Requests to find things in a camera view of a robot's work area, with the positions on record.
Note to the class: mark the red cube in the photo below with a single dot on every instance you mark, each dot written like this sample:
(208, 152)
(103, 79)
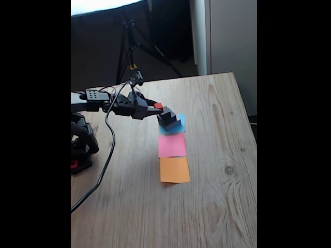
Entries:
(158, 106)

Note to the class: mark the small black foam block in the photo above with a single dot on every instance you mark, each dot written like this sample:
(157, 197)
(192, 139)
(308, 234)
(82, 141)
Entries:
(167, 112)

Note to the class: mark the medium dark foam block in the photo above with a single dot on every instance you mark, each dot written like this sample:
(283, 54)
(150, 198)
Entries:
(171, 120)

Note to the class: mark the large grey foam block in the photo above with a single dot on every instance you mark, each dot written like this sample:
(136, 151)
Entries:
(173, 127)

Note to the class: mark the blue paper sheet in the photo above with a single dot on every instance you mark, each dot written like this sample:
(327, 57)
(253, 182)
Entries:
(183, 124)

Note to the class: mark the pink paper sheet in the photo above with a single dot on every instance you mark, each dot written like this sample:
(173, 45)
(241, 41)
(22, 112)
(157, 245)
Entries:
(172, 146)

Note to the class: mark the yellow tape marker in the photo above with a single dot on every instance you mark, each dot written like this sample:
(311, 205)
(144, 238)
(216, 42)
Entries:
(133, 67)

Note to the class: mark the orange paper sheet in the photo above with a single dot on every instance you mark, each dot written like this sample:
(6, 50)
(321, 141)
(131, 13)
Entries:
(175, 170)

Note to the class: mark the black tripod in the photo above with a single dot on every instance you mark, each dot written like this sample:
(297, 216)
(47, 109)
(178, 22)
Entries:
(128, 41)

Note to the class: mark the red and black table clamp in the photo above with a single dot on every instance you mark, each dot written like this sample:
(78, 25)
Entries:
(81, 166)

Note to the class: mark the white cabinet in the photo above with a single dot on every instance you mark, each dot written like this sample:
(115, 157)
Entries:
(232, 38)

